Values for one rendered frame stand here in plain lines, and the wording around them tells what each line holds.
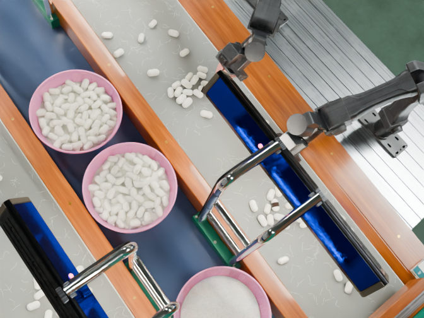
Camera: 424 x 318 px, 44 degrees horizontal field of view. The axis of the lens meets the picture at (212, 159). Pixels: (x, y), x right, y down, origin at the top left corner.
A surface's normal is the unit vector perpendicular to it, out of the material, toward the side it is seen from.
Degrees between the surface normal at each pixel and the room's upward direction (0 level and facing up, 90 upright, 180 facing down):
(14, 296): 0
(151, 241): 0
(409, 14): 0
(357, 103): 29
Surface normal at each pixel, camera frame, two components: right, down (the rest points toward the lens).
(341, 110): -0.33, -0.15
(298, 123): -0.52, -0.06
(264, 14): -0.02, 0.17
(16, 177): 0.15, -0.32
